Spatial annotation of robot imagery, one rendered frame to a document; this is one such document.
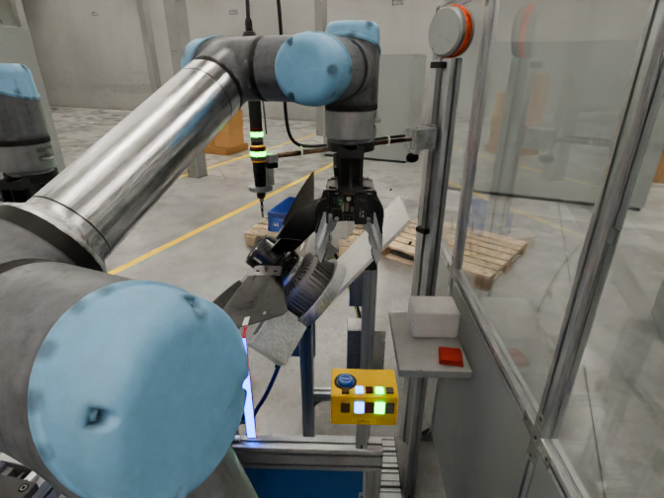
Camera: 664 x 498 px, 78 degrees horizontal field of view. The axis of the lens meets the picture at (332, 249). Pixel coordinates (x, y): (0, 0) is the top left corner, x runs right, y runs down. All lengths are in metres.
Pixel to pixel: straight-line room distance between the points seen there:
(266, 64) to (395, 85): 7.76
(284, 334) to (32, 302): 1.11
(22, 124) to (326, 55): 0.47
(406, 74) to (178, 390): 8.05
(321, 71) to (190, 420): 0.35
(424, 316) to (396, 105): 6.96
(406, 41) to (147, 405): 13.39
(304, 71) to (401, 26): 13.12
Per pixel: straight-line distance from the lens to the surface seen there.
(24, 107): 0.76
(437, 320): 1.56
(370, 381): 1.07
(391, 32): 13.66
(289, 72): 0.49
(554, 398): 1.07
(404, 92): 8.22
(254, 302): 1.18
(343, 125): 0.59
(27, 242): 0.37
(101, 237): 0.39
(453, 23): 1.56
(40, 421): 0.25
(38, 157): 0.77
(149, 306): 0.24
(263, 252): 1.34
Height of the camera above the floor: 1.78
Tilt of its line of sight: 24 degrees down
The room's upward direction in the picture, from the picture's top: straight up
